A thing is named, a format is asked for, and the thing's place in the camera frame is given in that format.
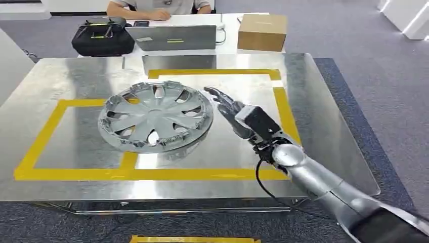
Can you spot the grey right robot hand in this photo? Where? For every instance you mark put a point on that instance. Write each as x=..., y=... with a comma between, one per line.
x=228, y=107

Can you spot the silver wheel hubcap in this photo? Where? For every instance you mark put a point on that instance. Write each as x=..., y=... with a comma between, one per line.
x=156, y=117

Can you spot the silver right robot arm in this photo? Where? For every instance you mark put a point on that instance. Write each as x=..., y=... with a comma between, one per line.
x=338, y=191

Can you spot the white desk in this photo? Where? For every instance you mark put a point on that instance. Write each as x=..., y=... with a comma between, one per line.
x=228, y=33

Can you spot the brown cardboard box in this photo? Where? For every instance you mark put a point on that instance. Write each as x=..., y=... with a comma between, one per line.
x=262, y=32

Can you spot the grey laptop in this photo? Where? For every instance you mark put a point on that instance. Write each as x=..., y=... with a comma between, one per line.
x=171, y=37

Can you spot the person at desk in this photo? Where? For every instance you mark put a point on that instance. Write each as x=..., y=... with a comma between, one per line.
x=157, y=8

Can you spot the yellow floor tape strip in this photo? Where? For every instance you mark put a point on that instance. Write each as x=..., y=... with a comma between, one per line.
x=194, y=239

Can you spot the black bag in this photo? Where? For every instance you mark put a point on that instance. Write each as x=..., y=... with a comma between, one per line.
x=102, y=38

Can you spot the steel bench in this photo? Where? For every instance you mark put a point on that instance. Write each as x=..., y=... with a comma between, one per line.
x=83, y=161

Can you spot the yellow tape on bench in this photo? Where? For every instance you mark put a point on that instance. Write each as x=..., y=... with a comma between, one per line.
x=50, y=134

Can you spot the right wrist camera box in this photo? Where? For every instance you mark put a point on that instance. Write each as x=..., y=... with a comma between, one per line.
x=259, y=122

